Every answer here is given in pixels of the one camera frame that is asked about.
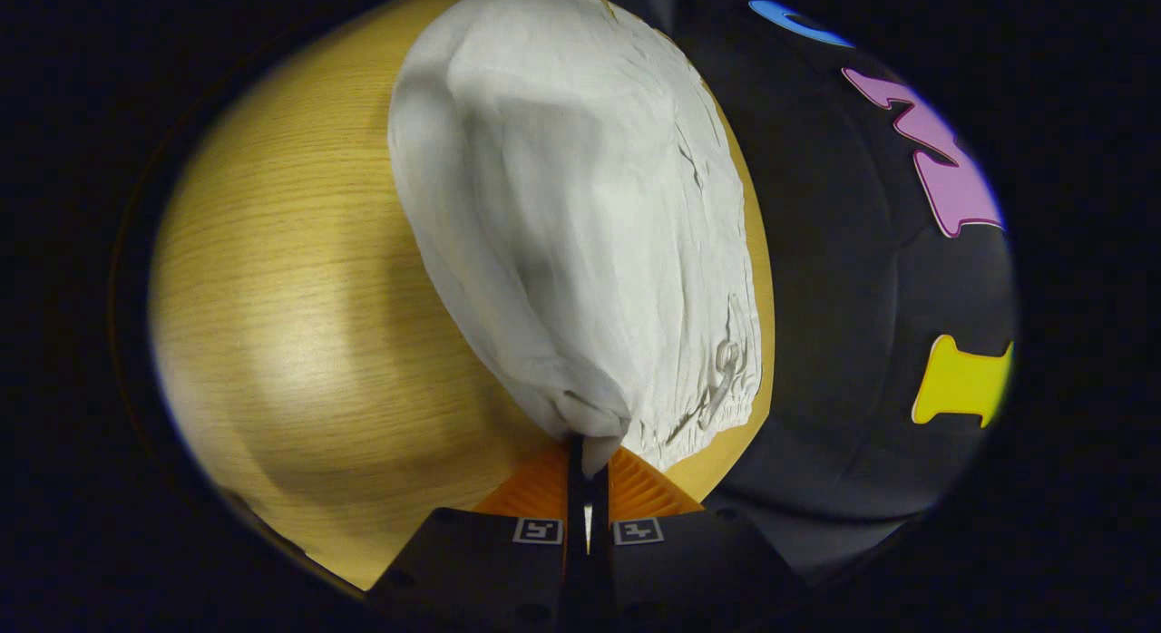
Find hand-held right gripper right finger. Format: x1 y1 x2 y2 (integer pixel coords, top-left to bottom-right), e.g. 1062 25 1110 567
588 444 810 633

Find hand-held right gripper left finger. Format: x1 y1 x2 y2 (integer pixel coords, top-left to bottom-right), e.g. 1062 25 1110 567
366 436 589 633

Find white jeans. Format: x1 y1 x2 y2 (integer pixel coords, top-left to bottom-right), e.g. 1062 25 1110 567
388 0 765 478

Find black backdrop cloth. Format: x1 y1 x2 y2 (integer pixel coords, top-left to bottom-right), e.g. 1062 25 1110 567
562 0 1019 587

